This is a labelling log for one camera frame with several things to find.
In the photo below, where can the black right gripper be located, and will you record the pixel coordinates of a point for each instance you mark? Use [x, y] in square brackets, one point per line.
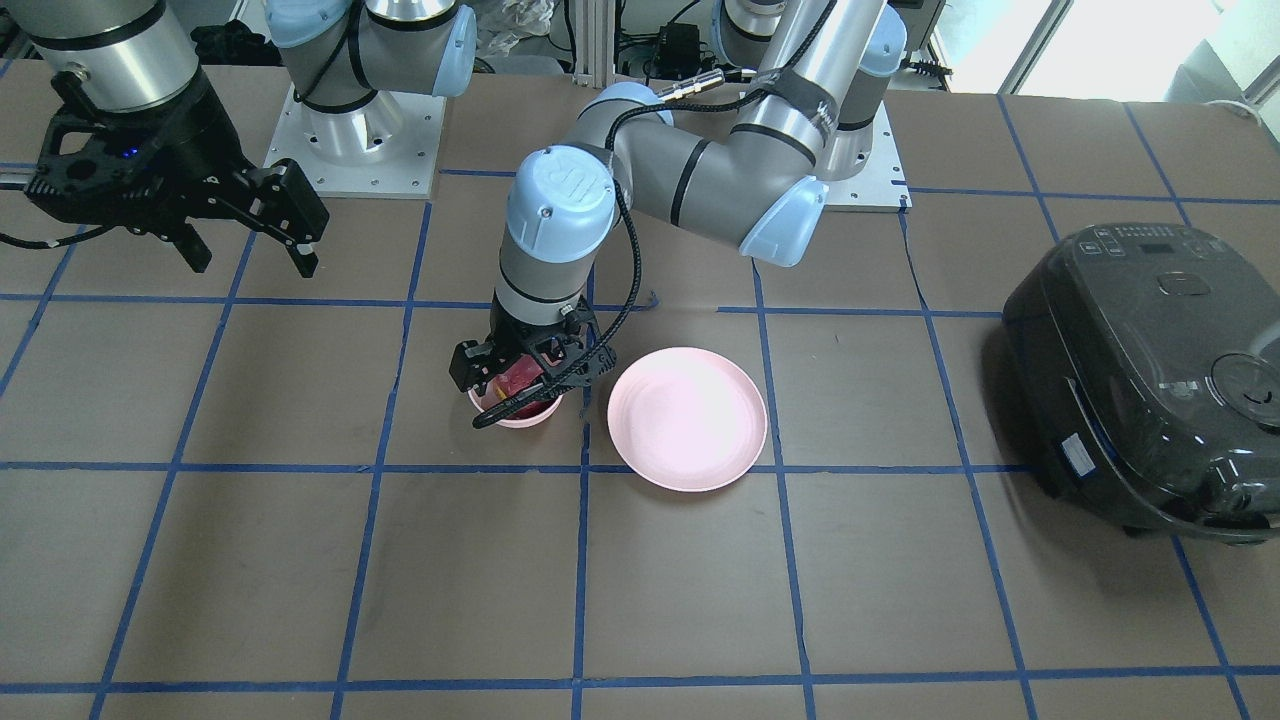
[192, 140]

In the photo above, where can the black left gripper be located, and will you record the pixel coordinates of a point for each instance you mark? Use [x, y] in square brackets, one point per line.
[508, 341]

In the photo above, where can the red apple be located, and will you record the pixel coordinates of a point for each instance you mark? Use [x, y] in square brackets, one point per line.
[517, 377]

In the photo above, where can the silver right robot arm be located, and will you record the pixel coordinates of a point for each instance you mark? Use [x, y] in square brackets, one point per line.
[339, 54]

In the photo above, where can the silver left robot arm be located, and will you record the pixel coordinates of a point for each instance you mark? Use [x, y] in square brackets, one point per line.
[752, 173]

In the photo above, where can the pink plate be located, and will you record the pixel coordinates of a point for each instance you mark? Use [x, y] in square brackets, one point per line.
[687, 419]

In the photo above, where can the dark grey rice cooker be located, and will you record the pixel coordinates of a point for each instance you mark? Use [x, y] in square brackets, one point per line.
[1148, 354]

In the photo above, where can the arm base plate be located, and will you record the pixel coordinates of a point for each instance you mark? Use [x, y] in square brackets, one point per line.
[863, 171]
[387, 148]

